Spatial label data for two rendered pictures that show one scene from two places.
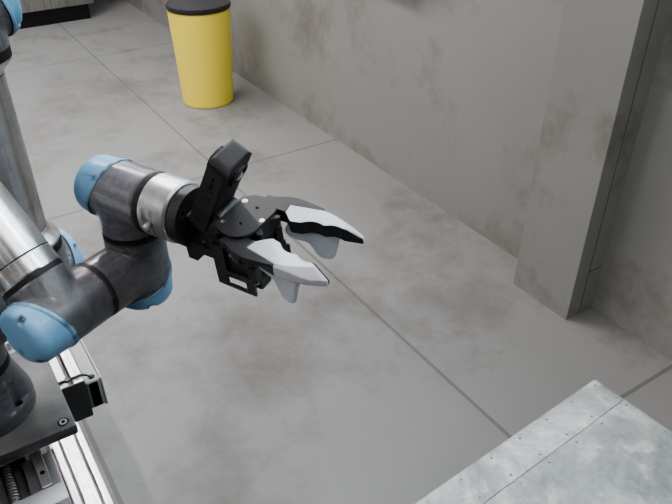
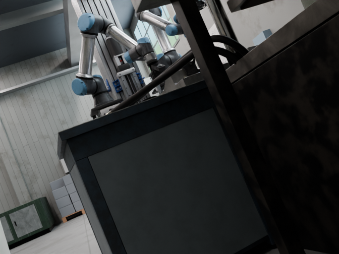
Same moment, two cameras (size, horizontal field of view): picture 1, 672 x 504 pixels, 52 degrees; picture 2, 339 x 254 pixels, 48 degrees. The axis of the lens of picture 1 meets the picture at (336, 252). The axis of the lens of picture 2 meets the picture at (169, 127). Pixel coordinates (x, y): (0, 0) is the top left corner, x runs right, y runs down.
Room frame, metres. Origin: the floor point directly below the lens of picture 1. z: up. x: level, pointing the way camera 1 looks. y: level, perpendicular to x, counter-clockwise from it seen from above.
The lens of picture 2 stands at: (-1.96, -0.16, 0.56)
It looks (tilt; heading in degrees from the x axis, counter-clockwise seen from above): 4 degrees up; 17
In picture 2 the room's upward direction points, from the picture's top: 23 degrees counter-clockwise
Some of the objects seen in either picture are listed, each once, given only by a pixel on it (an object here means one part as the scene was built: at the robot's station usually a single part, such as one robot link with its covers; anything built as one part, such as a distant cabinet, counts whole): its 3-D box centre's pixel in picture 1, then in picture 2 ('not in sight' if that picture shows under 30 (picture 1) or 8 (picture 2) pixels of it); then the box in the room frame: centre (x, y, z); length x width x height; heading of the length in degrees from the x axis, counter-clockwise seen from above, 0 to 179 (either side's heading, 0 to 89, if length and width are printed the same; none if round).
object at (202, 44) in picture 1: (203, 52); not in sight; (4.61, 0.90, 0.33); 0.42 x 0.42 x 0.67
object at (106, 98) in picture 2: not in sight; (102, 100); (0.48, 0.96, 1.09); 0.15 x 0.15 x 0.10
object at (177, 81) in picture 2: not in sight; (187, 83); (0.05, 0.26, 0.87); 0.50 x 0.26 x 0.14; 37
